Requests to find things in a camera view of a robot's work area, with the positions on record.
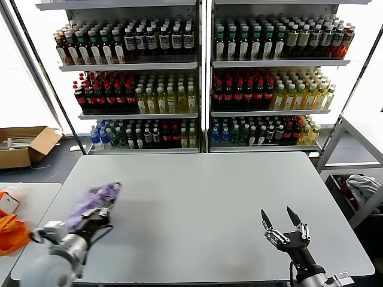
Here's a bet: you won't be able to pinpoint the green clear bottle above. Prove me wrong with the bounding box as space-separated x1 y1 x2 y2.
109 127 120 149
239 124 250 146
230 124 241 146

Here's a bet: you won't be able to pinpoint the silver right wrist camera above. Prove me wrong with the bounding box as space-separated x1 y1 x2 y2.
327 271 356 287

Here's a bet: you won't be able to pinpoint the white packing sheets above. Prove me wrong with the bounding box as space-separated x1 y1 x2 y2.
0 136 32 149

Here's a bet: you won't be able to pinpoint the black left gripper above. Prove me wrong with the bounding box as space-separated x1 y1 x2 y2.
71 202 116 243

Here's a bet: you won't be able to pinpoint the orange cloth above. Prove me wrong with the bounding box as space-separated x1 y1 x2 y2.
0 207 34 257

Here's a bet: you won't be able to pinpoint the dark tea bottle green label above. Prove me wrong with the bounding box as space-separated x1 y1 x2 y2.
239 25 251 59
263 25 275 59
112 28 126 64
88 29 103 65
101 28 115 65
274 25 287 59
65 30 79 65
76 29 90 65
251 25 263 59
215 25 226 59
227 25 239 59

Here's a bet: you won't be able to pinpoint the red garment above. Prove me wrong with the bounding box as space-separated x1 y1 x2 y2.
336 176 360 212

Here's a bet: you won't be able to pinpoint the purple t-shirt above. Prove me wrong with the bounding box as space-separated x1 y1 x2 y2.
66 181 122 231

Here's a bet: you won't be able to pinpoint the dark drink bottle white label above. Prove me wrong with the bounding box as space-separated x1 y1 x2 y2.
321 24 335 59
124 27 137 62
159 26 172 62
330 24 346 59
309 24 323 59
183 25 195 62
147 26 160 62
171 26 183 62
136 26 148 62

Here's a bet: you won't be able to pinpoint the grey white crumpled garment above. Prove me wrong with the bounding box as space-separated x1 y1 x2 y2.
345 174 382 204

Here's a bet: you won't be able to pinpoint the grey metal shelf board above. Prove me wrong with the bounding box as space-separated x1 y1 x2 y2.
210 109 332 118
211 59 352 68
78 112 200 120
35 0 199 11
59 62 200 72
89 146 200 155
214 0 372 5
208 145 320 153

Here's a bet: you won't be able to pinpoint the cola bottle red cap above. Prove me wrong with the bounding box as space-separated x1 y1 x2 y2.
254 80 265 109
162 125 172 149
115 83 127 111
171 125 181 149
264 79 275 109
85 84 97 111
95 84 107 111
233 80 245 109
125 83 138 111
292 122 302 146
105 83 117 111
213 80 225 109
244 80 255 109
283 122 294 146
74 84 87 111
223 80 235 109

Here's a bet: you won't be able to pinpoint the reddish tea bottle white cap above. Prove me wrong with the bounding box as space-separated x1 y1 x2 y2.
54 32 69 66

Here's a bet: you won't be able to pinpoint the open cardboard box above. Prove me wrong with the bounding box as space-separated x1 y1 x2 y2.
0 126 63 170

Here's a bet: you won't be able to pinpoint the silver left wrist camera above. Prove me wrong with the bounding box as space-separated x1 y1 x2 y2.
29 220 69 245

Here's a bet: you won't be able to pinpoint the small white orange box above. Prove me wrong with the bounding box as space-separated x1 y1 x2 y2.
0 187 21 213

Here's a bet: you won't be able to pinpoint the grey metal frame table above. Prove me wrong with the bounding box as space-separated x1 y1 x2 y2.
316 112 383 230

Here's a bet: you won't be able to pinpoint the black storage bin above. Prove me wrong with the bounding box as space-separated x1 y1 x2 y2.
324 173 383 222

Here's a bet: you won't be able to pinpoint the thin dark diagonal pole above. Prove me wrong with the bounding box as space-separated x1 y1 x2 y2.
321 25 383 150

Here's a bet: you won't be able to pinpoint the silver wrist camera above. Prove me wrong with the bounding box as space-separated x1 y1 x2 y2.
327 271 356 287
29 220 69 245

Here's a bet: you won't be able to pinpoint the black diagonal frame pole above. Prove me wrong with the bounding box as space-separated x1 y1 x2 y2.
10 0 86 155

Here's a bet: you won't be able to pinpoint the grey metal shelf unit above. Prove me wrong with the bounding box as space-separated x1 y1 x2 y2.
35 0 208 155
206 0 372 154

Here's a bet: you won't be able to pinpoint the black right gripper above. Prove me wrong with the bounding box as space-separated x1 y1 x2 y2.
260 206 327 276

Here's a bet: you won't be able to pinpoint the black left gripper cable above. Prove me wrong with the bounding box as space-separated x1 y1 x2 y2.
89 224 114 245

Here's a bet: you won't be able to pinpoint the red drink bottle white cap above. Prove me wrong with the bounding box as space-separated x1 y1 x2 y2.
342 26 357 59

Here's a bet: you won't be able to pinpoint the dark drink bottle beige label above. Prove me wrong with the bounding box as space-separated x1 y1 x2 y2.
285 24 300 59
297 24 312 59

